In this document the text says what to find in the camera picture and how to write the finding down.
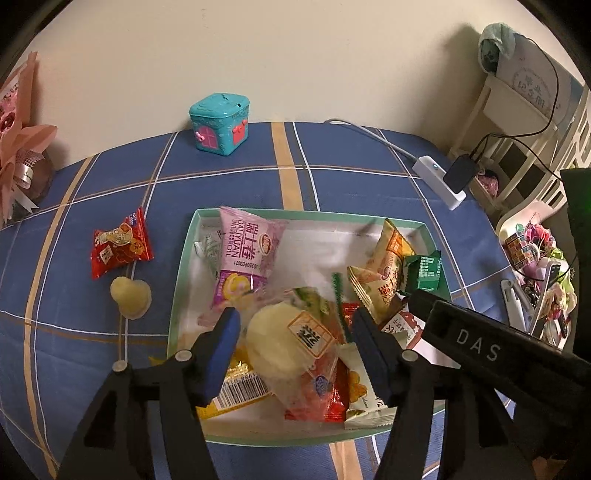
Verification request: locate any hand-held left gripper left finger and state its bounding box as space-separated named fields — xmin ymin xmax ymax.
xmin=55 ymin=305 xmax=242 ymax=480

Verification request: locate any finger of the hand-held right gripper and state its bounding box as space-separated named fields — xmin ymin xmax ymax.
xmin=409 ymin=288 xmax=445 ymax=350

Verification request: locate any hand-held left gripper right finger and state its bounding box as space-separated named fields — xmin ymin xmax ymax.
xmin=351 ymin=305 xmax=536 ymax=480

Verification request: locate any red gold-patterned snack packet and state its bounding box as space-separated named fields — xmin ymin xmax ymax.
xmin=284 ymin=355 xmax=352 ymax=423

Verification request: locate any clear packet with yellow cake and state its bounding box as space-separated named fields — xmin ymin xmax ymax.
xmin=244 ymin=295 xmax=347 ymax=414

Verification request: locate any teal shallow tray box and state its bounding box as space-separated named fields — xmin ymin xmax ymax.
xmin=167 ymin=208 xmax=454 ymax=448

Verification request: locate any dark red snack packet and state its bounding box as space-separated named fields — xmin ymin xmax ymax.
xmin=381 ymin=309 xmax=426 ymax=349

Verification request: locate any green snack carton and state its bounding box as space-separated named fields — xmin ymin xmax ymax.
xmin=404 ymin=250 xmax=443 ymax=294

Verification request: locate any yellow barcode snack packet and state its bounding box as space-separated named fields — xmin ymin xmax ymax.
xmin=196 ymin=351 xmax=273 ymax=420

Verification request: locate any white plastic holder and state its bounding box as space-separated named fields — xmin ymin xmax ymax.
xmin=501 ymin=279 xmax=532 ymax=330

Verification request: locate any orange swiss roll packet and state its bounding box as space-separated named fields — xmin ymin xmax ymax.
xmin=365 ymin=218 xmax=416 ymax=278
xmin=346 ymin=265 xmax=409 ymax=324

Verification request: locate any white chips packet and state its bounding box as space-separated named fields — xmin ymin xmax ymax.
xmin=344 ymin=355 xmax=398 ymax=430

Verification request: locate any dark framed tablet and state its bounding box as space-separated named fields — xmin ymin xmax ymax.
xmin=529 ymin=261 xmax=561 ymax=337

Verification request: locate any green packet with cake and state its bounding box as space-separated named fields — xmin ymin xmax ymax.
xmin=286 ymin=272 xmax=356 ymax=344

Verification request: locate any pile of colourful accessories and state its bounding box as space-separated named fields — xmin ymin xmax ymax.
xmin=508 ymin=222 xmax=580 ymax=333

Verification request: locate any white crumpled wrapper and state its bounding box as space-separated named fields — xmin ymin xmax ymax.
xmin=193 ymin=231 xmax=222 ymax=278

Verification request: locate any pink swiss roll packet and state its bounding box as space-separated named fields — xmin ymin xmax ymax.
xmin=210 ymin=205 xmax=289 ymax=310

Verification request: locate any patterned tape roll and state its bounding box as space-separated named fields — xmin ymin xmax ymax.
xmin=503 ymin=233 xmax=539 ymax=268

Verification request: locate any heart-shaped yellow cake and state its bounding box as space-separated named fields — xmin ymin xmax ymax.
xmin=110 ymin=276 xmax=153 ymax=319

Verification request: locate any blue plaid tablecloth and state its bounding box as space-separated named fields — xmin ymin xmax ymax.
xmin=0 ymin=121 xmax=541 ymax=480

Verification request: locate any red cartoon snack packet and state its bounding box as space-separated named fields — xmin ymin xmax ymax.
xmin=91 ymin=207 xmax=154 ymax=280

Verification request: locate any black power adapter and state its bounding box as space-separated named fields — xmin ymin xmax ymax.
xmin=443 ymin=154 xmax=480 ymax=195

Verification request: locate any pink cloth item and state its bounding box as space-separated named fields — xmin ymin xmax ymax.
xmin=475 ymin=168 xmax=502 ymax=197

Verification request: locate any white power strip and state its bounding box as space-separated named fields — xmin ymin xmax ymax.
xmin=412 ymin=156 xmax=467 ymax=210

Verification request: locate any teal toy house box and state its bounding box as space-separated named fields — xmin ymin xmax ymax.
xmin=188 ymin=92 xmax=250 ymax=158

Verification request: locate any white wooden rack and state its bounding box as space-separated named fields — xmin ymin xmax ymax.
xmin=450 ymin=74 xmax=591 ymax=217

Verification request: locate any white printed album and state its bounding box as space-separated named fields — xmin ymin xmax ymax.
xmin=496 ymin=32 xmax=573 ymax=125

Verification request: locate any pale green cloth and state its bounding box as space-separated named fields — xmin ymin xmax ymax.
xmin=478 ymin=21 xmax=518 ymax=75

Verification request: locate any pink flower bouquet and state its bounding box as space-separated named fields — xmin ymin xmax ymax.
xmin=0 ymin=51 xmax=58 ymax=227

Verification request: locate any black thin cable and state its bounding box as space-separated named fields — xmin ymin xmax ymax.
xmin=468 ymin=37 xmax=578 ymax=282

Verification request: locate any white power cable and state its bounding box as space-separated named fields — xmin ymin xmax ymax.
xmin=323 ymin=119 xmax=419 ymax=162

